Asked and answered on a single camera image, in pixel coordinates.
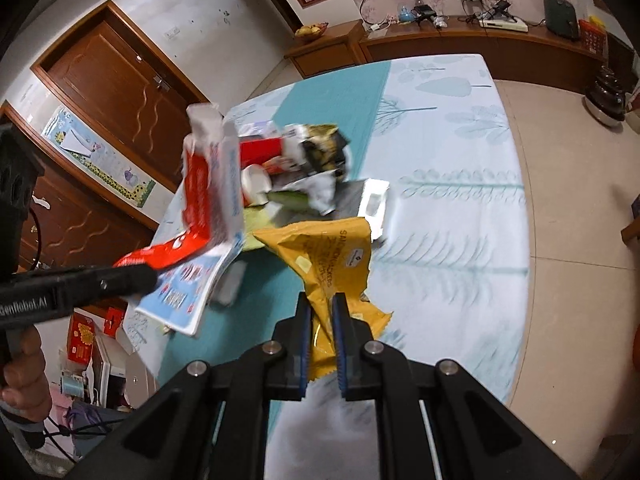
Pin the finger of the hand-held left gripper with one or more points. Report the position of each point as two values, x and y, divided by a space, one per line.
115 282

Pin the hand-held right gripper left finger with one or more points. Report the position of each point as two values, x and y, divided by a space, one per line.
300 345

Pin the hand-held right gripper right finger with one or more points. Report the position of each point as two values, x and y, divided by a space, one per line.
341 345

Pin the yellow snack bag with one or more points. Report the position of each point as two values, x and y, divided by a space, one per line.
330 260

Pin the red and white carton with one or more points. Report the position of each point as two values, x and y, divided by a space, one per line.
205 185

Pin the person's left forearm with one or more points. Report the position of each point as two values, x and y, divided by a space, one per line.
20 430

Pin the person's left hand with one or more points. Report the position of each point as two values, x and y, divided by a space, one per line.
25 385

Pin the red printed box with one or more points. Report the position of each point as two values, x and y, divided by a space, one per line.
80 337

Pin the white cabinet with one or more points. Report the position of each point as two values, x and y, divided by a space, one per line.
112 370

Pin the small white box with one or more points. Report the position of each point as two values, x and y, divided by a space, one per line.
230 285

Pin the light green wrapper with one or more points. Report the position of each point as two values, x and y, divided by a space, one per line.
252 225

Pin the silver pouch with window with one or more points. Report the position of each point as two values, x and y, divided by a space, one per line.
372 205

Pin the crumpled silver foil wrapper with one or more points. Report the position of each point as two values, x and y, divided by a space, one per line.
320 190

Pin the white paper cup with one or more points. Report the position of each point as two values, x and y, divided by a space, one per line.
254 182

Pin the white printed packet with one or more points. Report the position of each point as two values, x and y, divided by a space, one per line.
291 145

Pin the fruit bowl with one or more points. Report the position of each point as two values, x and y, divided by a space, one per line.
311 31

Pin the long wooden cabinet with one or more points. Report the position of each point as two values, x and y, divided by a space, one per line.
450 42

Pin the small blue bottle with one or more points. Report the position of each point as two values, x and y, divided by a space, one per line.
405 14

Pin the white set-top box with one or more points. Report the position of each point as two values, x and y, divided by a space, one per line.
502 24

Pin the dark round pot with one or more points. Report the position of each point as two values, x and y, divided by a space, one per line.
606 97

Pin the red desk calendar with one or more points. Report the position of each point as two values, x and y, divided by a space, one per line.
593 35

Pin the wall poster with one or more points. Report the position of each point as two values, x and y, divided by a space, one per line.
80 145

